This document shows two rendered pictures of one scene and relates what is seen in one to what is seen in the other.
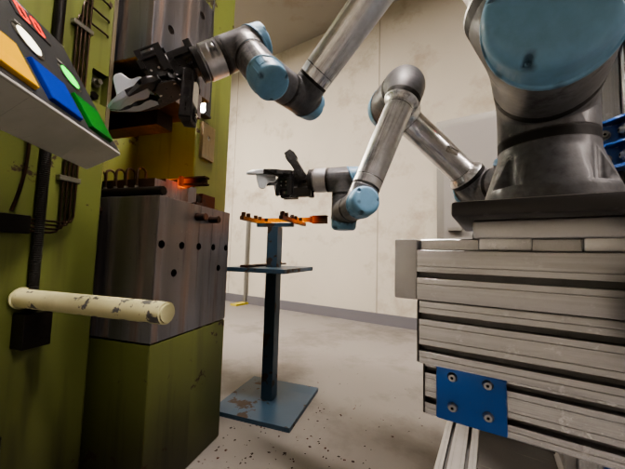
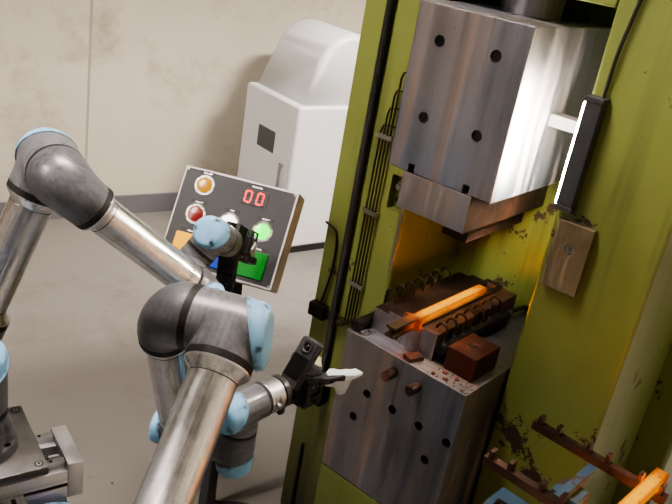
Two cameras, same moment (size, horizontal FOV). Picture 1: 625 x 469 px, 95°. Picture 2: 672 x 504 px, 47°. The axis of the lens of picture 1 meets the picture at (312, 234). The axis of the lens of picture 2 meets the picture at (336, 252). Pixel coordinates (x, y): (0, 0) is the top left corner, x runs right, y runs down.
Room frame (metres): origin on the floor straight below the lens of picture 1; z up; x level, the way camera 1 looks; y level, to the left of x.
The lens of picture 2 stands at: (1.44, -1.27, 1.91)
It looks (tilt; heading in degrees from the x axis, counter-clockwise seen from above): 23 degrees down; 110
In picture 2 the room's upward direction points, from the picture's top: 10 degrees clockwise
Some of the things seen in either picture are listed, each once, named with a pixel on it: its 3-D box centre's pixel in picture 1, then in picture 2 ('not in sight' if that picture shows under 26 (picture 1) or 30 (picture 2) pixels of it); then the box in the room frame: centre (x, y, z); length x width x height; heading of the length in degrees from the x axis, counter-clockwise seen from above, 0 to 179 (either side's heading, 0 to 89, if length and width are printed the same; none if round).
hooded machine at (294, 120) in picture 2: not in sight; (310, 135); (-0.44, 2.98, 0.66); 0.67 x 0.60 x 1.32; 58
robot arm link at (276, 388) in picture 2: (320, 180); (270, 395); (0.88, -0.02, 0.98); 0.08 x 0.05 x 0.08; 163
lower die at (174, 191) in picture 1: (131, 193); (447, 309); (1.07, 0.69, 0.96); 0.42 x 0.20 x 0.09; 73
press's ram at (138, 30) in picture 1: (152, 47); (515, 100); (1.11, 0.67, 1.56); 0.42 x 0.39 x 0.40; 73
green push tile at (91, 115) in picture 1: (90, 119); (252, 264); (0.56, 0.45, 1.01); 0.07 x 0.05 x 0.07; 8
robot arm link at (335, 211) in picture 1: (345, 211); (228, 446); (0.84, -0.10, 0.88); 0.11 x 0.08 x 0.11; 11
